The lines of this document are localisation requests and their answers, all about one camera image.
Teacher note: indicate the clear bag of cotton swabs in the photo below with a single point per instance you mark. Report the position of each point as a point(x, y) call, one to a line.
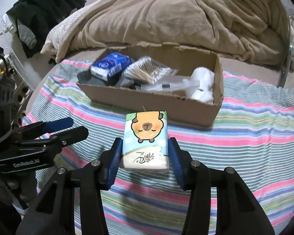
point(147, 69)

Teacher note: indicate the beige fleece duvet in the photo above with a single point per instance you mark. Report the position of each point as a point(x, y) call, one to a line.
point(161, 17)

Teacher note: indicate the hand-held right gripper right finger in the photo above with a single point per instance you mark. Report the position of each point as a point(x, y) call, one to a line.
point(176, 161)

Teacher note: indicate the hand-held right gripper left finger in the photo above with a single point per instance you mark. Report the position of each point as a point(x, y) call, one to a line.
point(115, 161)

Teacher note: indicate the white electric fan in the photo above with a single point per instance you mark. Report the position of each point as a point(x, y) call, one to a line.
point(5, 193)

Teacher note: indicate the blue tissue pack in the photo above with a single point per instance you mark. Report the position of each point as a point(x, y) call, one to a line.
point(110, 64)

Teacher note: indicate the cartoon print tissue pack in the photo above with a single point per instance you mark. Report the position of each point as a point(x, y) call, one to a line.
point(145, 132)

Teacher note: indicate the pile of black clothes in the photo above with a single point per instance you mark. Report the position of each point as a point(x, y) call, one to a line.
point(44, 7)

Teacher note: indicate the metal frame leg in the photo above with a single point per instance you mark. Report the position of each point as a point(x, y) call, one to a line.
point(285, 53)

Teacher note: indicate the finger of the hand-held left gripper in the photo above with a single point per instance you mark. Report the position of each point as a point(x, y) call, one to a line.
point(71, 134)
point(58, 123)

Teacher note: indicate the cardboard box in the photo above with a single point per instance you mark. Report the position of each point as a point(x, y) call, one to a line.
point(161, 107)

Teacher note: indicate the white sock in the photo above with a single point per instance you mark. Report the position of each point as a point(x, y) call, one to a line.
point(203, 83)

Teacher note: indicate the small grey ribbed sock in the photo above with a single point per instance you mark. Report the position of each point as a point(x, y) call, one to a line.
point(126, 81)

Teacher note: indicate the grey knitted garment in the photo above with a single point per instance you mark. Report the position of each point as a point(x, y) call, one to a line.
point(27, 35)

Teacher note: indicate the striped colourful cloth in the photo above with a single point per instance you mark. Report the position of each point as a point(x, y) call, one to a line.
point(247, 132)

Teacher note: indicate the clear zip bag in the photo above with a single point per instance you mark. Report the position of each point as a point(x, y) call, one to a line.
point(166, 86)

